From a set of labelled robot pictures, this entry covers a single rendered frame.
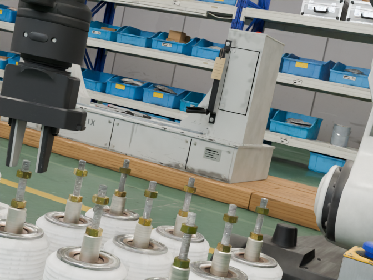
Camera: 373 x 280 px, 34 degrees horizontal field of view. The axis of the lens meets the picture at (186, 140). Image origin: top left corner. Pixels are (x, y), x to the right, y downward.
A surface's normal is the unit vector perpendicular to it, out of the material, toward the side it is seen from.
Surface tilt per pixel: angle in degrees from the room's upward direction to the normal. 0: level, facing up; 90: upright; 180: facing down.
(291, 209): 90
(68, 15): 90
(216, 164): 90
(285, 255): 45
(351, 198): 77
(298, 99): 90
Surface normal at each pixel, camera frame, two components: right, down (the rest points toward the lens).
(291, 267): -0.17, -0.69
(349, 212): -0.46, 0.09
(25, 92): -0.08, 0.07
